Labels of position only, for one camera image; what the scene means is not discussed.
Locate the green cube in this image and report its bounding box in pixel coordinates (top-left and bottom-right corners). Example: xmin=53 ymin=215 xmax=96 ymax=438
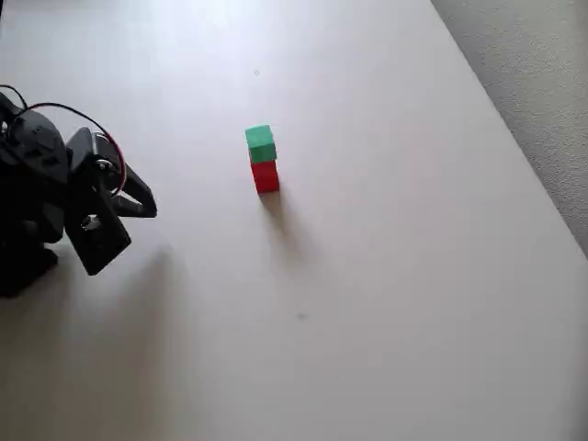
xmin=243 ymin=123 xmax=277 ymax=164

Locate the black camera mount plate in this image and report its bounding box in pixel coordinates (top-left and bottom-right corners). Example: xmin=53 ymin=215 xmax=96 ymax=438
xmin=66 ymin=200 xmax=133 ymax=277

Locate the red cube block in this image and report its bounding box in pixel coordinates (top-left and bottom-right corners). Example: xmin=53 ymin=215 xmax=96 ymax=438
xmin=249 ymin=159 xmax=279 ymax=178
xmin=252 ymin=175 xmax=281 ymax=195

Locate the black cable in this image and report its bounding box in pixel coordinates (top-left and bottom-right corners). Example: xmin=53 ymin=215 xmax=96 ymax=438
xmin=0 ymin=84 xmax=28 ymax=111

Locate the red cable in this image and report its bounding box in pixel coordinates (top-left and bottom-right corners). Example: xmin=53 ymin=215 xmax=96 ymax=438
xmin=13 ymin=103 xmax=127 ymax=195

